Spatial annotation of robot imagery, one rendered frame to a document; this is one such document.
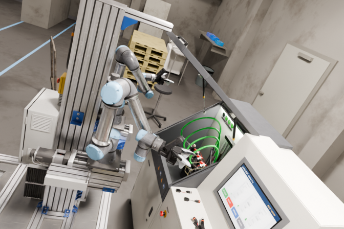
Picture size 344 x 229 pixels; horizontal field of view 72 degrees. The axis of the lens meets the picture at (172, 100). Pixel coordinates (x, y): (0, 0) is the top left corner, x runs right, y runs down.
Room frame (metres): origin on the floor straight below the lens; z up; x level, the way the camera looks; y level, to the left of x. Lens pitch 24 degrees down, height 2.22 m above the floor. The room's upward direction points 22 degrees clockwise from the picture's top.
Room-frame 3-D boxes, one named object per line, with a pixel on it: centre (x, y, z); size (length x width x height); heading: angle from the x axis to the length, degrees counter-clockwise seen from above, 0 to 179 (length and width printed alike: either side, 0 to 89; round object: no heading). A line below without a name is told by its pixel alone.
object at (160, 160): (1.70, -0.11, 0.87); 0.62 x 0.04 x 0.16; 23
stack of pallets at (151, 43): (5.78, 1.08, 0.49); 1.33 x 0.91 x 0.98; 17
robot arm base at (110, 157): (1.33, 0.29, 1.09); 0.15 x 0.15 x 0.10
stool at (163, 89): (3.94, 0.23, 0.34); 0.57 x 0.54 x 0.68; 101
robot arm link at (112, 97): (1.20, 0.31, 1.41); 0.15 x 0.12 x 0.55; 170
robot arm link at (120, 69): (1.91, 0.52, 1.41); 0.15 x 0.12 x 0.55; 42
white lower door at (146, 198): (1.70, -0.10, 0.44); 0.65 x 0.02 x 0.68; 23
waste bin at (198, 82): (7.04, -0.64, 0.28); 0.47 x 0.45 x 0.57; 16
